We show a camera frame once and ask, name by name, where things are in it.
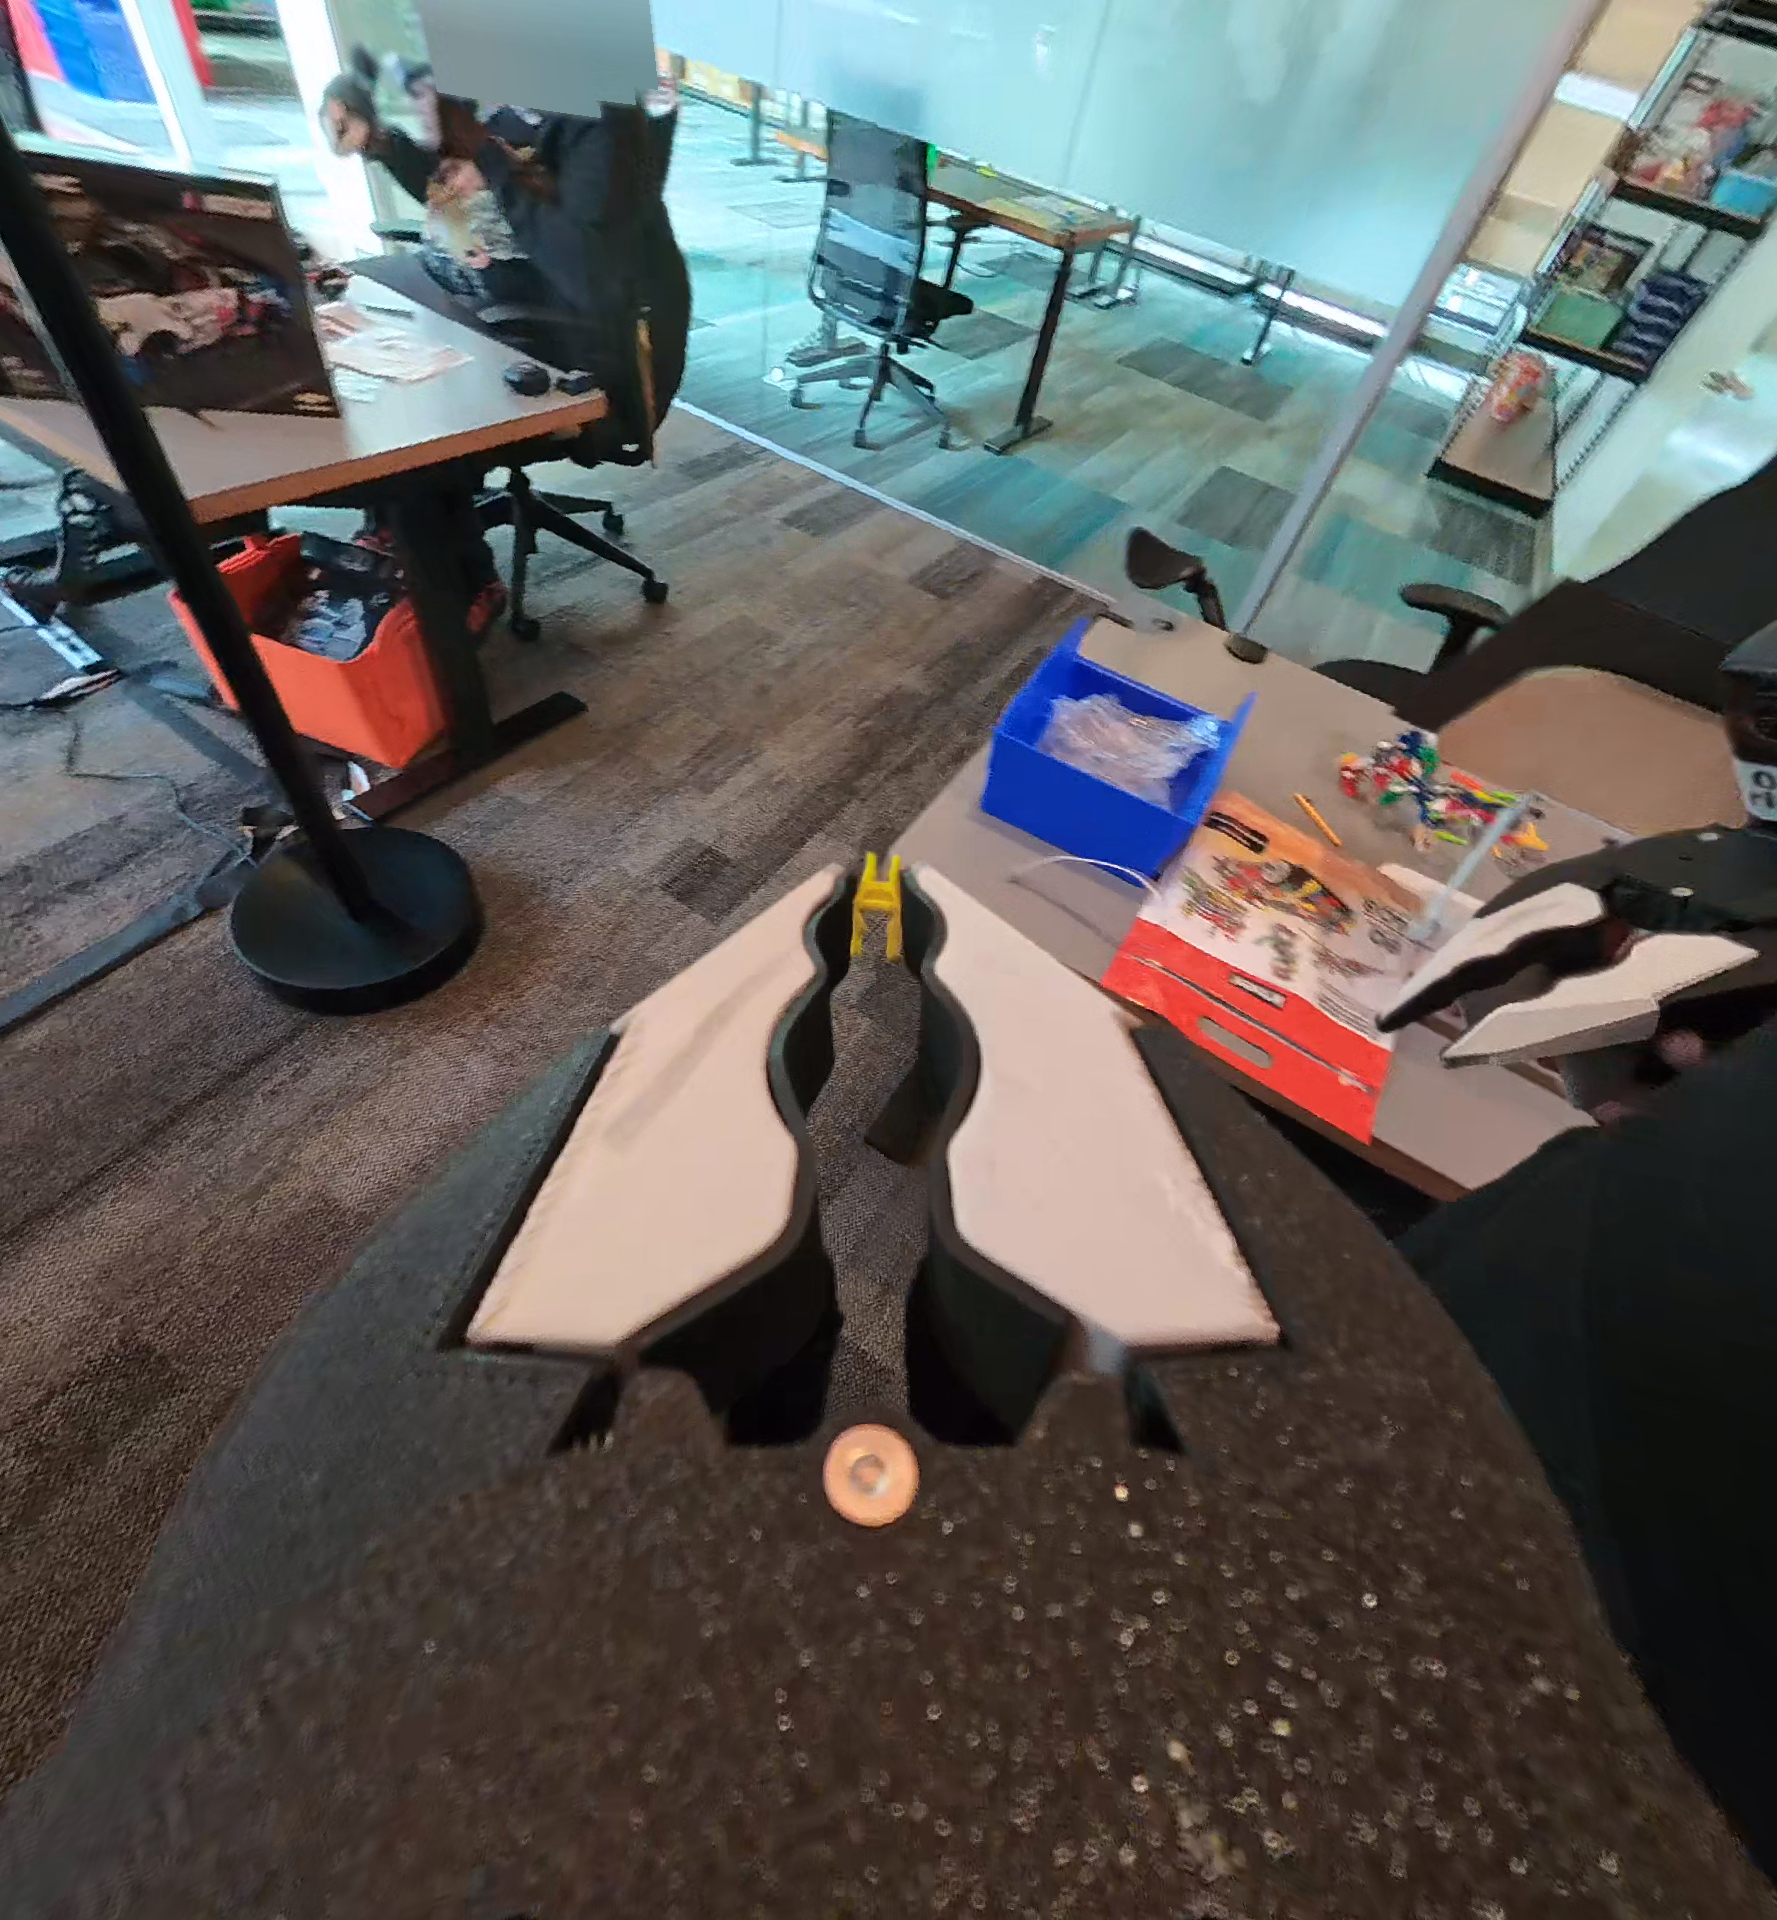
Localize orange bucket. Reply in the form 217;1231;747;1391
169;532;451;770

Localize printed toy packaging bag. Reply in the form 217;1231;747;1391
1102;790;1482;1145

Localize black floor cable cover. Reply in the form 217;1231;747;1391
0;860;252;1073

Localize black steel pillar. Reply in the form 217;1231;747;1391
0;0;480;1015

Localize colourful construction toy model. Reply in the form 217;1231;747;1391
1334;728;1553;876

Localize metal shelving rack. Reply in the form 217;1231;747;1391
1429;0;1777;518

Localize yellow clip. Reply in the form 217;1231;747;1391
846;850;910;963

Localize brown office desk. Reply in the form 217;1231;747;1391
0;246;612;819

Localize pink printed papers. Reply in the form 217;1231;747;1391
322;300;475;385

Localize clear plastic wrap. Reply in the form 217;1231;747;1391
1037;692;1222;782

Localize black mesh office chair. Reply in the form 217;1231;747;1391
790;116;975;453

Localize white and blue document stand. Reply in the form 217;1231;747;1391
1435;668;1752;842

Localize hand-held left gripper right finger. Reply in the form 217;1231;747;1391
907;864;1284;1358

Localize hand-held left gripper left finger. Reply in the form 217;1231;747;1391
463;864;850;1358

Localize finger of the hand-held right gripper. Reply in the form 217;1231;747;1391
1440;928;1763;1071
1376;880;1634;1037

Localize narrow wooden desk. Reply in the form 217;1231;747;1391
768;127;1141;454

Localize dark printed poster board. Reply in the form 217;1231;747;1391
0;143;345;420

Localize blue storage bin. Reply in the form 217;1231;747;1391
978;615;1256;877

